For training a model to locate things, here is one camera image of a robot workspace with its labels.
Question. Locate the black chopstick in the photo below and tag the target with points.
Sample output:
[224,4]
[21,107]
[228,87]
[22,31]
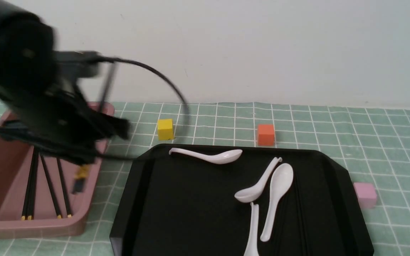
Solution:
[83,171]
[29,187]
[64,189]
[32,198]
[51,188]

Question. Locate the white spoon curved middle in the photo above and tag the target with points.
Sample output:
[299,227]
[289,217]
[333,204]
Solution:
[252,193]

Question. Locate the white spoon right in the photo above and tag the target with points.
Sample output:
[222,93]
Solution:
[280,183]

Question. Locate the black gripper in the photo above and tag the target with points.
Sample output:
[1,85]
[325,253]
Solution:
[58,121]

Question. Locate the black plastic tray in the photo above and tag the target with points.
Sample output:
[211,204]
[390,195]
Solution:
[176,205]

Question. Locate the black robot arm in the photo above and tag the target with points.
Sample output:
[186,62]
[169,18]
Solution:
[39,86]

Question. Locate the white spoon bottom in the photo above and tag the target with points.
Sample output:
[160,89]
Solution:
[252,244]

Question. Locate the pink cube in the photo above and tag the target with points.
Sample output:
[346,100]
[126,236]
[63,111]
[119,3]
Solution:
[366,195]

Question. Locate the pink plastic bin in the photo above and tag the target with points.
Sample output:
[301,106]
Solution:
[15,161]

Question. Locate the white spoon top left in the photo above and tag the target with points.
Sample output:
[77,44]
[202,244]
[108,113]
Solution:
[221,158]

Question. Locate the orange cube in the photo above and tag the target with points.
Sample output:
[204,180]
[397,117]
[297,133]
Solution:
[265,135]

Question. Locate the green checkered tablecloth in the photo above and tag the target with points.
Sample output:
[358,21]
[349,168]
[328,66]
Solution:
[372,143]

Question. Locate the yellow cube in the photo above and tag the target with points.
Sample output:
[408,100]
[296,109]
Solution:
[165,129]

